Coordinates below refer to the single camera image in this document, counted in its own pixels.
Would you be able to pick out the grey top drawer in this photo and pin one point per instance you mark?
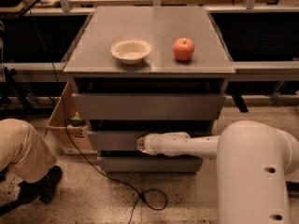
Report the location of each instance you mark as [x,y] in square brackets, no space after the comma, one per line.
[120,106]

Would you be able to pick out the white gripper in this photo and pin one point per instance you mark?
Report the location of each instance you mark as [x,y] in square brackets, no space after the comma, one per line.
[151,144]

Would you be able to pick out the red apple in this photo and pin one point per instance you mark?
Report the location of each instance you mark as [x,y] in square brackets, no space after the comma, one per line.
[183,49]

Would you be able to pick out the white paper bowl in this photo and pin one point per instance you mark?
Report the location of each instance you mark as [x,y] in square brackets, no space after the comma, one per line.
[131,50]

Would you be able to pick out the grey bottom drawer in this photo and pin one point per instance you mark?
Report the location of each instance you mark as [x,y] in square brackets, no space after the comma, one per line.
[150,164]

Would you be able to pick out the grey drawer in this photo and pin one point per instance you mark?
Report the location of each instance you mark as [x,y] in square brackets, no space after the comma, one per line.
[150,164]
[120,106]
[120,140]

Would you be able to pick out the person leg beige trousers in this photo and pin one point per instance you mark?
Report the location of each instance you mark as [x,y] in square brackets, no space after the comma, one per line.
[23,151]

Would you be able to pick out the green toy in box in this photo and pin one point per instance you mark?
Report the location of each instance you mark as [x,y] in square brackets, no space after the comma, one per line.
[76,120]

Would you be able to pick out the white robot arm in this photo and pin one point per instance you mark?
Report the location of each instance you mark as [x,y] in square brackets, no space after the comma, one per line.
[252,160]

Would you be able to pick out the cardboard box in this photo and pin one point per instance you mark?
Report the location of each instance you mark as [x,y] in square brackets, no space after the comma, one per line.
[71,139]

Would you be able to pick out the black shoe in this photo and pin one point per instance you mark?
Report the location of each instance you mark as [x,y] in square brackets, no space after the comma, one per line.
[43,189]

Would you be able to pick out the grey drawer cabinet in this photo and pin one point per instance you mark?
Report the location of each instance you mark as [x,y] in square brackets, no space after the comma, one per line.
[93,69]

